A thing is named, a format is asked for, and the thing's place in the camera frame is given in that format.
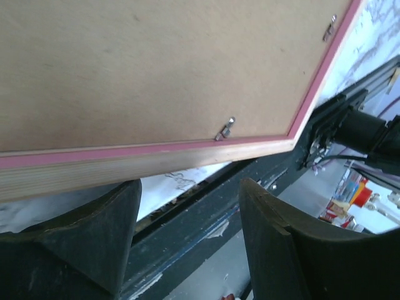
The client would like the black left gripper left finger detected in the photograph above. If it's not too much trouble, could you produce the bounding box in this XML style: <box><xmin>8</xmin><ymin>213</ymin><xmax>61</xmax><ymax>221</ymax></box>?
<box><xmin>1</xmin><ymin>180</ymin><xmax>142</xmax><ymax>299</ymax></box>

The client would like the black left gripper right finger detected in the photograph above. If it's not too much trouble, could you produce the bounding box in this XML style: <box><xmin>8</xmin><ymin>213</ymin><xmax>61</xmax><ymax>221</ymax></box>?
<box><xmin>239</xmin><ymin>179</ymin><xmax>399</xmax><ymax>299</ymax></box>

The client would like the pink wooden picture frame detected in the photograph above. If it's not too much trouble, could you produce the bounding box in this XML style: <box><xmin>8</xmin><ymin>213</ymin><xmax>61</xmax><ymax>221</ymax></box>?
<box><xmin>1</xmin><ymin>1</ymin><xmax>365</xmax><ymax>203</ymax></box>

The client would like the brown frame backing board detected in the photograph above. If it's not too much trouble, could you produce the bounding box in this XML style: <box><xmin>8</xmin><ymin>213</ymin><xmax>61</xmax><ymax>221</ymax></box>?
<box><xmin>1</xmin><ymin>1</ymin><xmax>349</xmax><ymax>152</ymax></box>

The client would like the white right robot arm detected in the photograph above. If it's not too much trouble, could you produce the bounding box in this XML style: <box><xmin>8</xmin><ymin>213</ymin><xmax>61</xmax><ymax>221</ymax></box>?
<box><xmin>315</xmin><ymin>108</ymin><xmax>399</xmax><ymax>192</ymax></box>

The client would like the red yellow blue object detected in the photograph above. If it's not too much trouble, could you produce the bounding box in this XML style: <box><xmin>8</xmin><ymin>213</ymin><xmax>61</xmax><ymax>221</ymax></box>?
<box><xmin>339</xmin><ymin>176</ymin><xmax>373</xmax><ymax>208</ymax></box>

